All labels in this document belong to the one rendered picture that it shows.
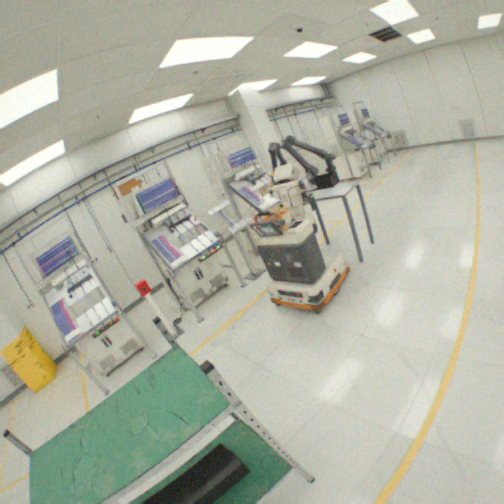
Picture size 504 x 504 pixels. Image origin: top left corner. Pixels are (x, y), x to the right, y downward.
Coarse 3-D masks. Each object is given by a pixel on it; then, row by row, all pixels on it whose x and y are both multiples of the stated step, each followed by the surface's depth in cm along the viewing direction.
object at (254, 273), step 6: (228, 222) 320; (240, 240) 329; (240, 246) 331; (246, 252) 336; (246, 258) 337; (252, 264) 343; (252, 270) 343; (258, 270) 354; (264, 270) 346; (246, 276) 352; (252, 276) 345; (258, 276) 338
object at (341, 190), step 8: (344, 184) 269; (352, 184) 256; (320, 192) 278; (328, 192) 264; (336, 192) 252; (344, 192) 241; (360, 192) 264; (304, 200) 273; (320, 200) 259; (344, 200) 239; (360, 200) 269; (320, 216) 323; (368, 216) 276; (320, 224) 327; (352, 224) 248; (368, 224) 278; (352, 232) 253; (368, 232) 284; (328, 240) 335; (360, 248) 259; (360, 256) 261
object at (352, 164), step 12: (324, 120) 550; (336, 120) 537; (348, 120) 562; (324, 132) 570; (336, 132) 543; (348, 132) 554; (360, 144) 530; (372, 144) 554; (348, 156) 562; (360, 156) 568; (336, 168) 606; (348, 168) 581; (360, 168) 567
